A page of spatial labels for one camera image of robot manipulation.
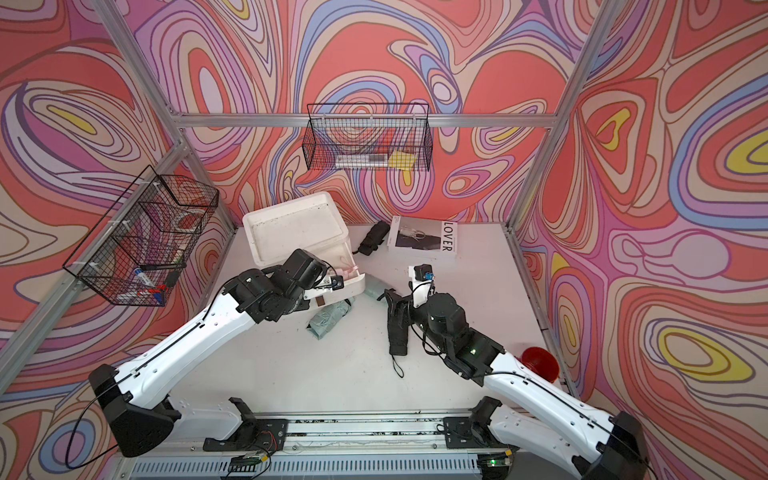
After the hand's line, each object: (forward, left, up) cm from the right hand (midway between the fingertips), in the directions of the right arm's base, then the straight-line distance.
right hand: (398, 295), depth 73 cm
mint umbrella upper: (+14, +7, -18) cm, 24 cm away
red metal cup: (-13, -36, -13) cm, 40 cm away
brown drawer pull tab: (+2, +20, -4) cm, 21 cm away
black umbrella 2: (+4, 0, -23) cm, 23 cm away
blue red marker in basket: (-2, +53, +9) cm, 54 cm away
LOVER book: (+38, -12, -19) cm, 44 cm away
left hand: (+5, +25, +2) cm, 26 cm away
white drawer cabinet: (+26, +25, +1) cm, 36 cm away
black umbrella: (+38, +7, -19) cm, 43 cm away
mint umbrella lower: (+4, +21, -18) cm, 28 cm away
